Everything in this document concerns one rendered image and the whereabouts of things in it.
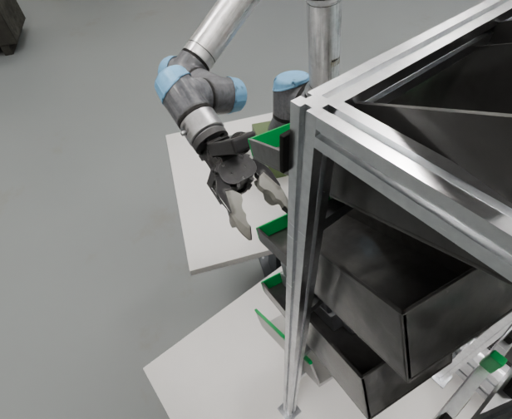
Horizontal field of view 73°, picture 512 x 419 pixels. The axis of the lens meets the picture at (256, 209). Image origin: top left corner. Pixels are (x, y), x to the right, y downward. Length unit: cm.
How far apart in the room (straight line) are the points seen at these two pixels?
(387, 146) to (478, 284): 18
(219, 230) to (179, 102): 57
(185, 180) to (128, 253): 107
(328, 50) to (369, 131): 83
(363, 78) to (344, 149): 6
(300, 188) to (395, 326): 12
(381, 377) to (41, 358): 193
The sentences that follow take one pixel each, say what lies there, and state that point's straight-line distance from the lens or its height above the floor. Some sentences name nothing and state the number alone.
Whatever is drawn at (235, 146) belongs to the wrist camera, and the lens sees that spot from 55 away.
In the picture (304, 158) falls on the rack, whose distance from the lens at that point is 21.
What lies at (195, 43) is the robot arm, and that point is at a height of 142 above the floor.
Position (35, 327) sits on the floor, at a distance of 230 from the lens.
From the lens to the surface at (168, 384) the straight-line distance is 97.
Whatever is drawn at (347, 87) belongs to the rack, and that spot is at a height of 166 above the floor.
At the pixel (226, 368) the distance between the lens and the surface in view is 95.
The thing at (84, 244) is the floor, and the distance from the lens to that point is 247.
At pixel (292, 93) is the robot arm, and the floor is 116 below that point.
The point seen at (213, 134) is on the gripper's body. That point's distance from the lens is 64.
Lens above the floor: 177
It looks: 50 degrees down
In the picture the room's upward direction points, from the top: 5 degrees counter-clockwise
